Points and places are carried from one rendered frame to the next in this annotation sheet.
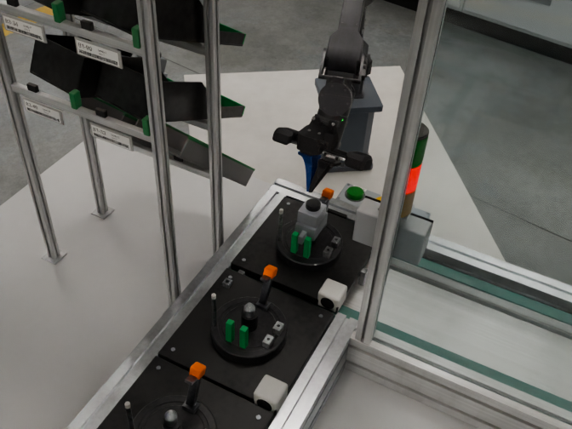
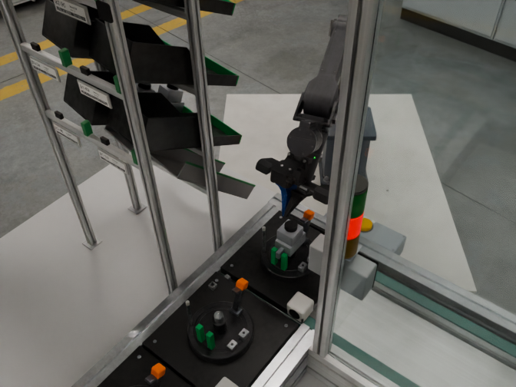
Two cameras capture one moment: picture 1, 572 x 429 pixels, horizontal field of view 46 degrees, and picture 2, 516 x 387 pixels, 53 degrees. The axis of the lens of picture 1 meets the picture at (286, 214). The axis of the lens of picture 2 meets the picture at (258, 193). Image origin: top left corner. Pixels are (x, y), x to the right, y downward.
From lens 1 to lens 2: 0.28 m
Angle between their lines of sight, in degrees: 10
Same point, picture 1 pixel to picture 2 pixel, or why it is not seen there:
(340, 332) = (301, 342)
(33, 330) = (62, 305)
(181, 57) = (252, 71)
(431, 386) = not seen: outside the picture
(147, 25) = (123, 76)
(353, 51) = (326, 97)
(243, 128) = (265, 143)
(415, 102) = (345, 163)
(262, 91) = (287, 111)
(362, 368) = (320, 374)
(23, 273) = (66, 255)
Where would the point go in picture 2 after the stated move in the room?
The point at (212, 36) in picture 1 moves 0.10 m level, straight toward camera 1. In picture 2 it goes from (199, 80) to (189, 110)
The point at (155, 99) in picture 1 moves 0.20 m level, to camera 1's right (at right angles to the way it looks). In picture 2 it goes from (137, 136) to (245, 150)
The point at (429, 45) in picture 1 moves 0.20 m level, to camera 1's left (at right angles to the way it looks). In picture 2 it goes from (353, 114) to (203, 96)
